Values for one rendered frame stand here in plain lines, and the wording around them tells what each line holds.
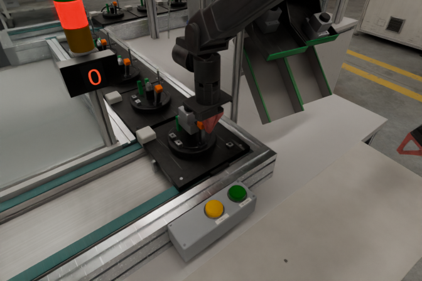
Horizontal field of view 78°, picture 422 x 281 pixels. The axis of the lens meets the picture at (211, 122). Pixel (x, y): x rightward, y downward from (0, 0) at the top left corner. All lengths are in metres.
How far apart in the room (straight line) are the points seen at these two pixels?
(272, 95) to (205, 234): 0.47
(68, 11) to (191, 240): 0.51
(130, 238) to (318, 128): 0.75
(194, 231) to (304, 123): 0.64
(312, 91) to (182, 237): 0.64
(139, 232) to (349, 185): 0.61
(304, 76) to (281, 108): 0.17
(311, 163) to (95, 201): 0.65
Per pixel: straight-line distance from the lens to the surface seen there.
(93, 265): 0.61
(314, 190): 0.84
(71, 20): 0.61
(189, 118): 0.69
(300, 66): 0.97
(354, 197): 0.87
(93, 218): 0.73
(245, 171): 0.70
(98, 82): 0.66
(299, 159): 0.91
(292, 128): 1.03
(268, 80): 0.86
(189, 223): 0.61
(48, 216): 0.78
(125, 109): 0.94
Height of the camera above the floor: 1.48
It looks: 38 degrees down
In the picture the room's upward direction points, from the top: straight up
